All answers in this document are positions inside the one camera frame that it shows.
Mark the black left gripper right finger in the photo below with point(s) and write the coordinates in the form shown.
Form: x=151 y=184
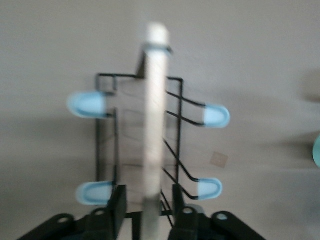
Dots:
x=195 y=225

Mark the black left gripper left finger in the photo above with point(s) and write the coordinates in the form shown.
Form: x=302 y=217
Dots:
x=100 y=225

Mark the green plastic cup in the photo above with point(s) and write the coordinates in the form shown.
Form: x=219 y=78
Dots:
x=317 y=150

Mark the brown tape square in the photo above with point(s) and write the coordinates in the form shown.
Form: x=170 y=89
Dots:
x=220 y=160

